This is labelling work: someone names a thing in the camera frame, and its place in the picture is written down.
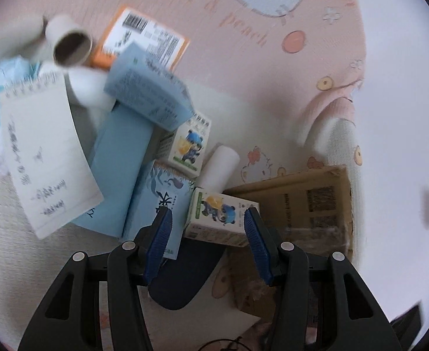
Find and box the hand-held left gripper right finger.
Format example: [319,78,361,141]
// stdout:
[244,207,401,351]

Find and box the brown cardboard box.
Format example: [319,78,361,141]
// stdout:
[222,164,356,319]

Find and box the white cardboard tube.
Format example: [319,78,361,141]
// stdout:
[39,62,118,112]
[197,145,241,195]

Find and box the small cartoon figure box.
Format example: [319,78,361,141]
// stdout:
[183,186,261,247]
[155,111,214,179]

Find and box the plain light blue box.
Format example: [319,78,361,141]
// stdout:
[70,100,157,238]

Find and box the pink cartoon printed mat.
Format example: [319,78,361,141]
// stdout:
[0,0,369,351]

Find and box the dark blue rounded object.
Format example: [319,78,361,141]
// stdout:
[148,243,227,309]

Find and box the orange white flat packet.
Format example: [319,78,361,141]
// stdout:
[90,5,191,75]

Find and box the light blue seaweed box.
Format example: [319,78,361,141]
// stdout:
[122,159,197,262]

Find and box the spiral notepad with handwriting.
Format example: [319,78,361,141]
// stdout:
[0,71,104,240]

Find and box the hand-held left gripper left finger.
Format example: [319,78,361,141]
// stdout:
[17,208,175,351]

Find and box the black cable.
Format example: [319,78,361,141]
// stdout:
[196,336,266,351]

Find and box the grey blue printed box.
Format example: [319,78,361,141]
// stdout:
[103,41,197,132]

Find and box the grey cardboard tube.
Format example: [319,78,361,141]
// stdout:
[45,15,94,68]
[0,15,50,70]

